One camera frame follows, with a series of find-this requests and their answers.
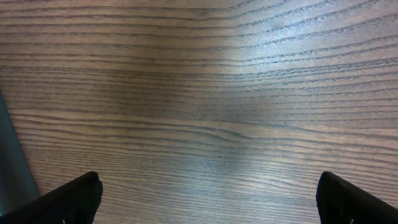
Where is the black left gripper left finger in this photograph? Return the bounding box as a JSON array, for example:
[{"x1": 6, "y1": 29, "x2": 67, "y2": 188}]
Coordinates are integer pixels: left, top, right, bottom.
[{"x1": 1, "y1": 171, "x2": 103, "y2": 224}]

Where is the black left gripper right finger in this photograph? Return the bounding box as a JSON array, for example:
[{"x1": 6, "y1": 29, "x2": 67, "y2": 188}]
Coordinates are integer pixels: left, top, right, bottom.
[{"x1": 316, "y1": 171, "x2": 397, "y2": 224}]

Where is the grey plastic mesh basket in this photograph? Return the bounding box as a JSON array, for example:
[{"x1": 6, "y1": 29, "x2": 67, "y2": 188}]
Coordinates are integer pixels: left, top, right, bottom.
[{"x1": 1, "y1": 99, "x2": 40, "y2": 216}]

